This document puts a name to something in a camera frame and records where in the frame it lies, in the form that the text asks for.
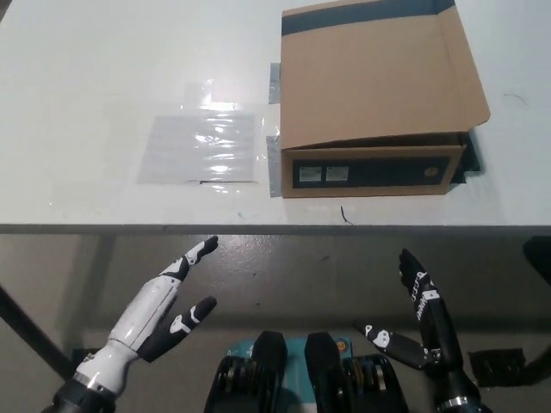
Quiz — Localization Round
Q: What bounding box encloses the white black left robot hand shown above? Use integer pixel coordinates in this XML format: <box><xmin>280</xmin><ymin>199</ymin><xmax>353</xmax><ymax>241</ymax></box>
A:
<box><xmin>71</xmin><ymin>235</ymin><xmax>220</xmax><ymax>395</ymax></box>

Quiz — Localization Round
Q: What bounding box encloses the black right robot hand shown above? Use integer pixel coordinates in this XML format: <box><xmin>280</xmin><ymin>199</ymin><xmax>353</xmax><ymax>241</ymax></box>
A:
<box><xmin>353</xmin><ymin>248</ymin><xmax>480</xmax><ymax>404</ymax></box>

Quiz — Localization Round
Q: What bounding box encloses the brown cardboard storage box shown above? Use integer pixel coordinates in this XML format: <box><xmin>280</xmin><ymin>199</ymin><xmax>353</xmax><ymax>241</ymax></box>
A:
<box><xmin>279</xmin><ymin>0</ymin><xmax>492</xmax><ymax>200</ymax></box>

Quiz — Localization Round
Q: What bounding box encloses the black teal robot torso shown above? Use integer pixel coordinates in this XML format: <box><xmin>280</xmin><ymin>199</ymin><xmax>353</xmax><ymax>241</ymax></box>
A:
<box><xmin>201</xmin><ymin>330</ymin><xmax>411</xmax><ymax>413</ymax></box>

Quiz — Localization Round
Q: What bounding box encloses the black floor tape patch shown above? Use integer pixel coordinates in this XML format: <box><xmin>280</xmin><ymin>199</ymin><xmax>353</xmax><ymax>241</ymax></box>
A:
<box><xmin>467</xmin><ymin>348</ymin><xmax>527</xmax><ymax>385</ymax></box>

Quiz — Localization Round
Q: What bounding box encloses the black metal table leg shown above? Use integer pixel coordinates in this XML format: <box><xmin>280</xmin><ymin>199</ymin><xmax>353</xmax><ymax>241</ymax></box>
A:
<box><xmin>0</xmin><ymin>281</ymin><xmax>75</xmax><ymax>385</ymax></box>

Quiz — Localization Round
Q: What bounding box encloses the clear plastic document sleeve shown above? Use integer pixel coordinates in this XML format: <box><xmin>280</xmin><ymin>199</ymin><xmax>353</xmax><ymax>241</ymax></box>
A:
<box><xmin>137</xmin><ymin>80</ymin><xmax>282</xmax><ymax>187</ymax></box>

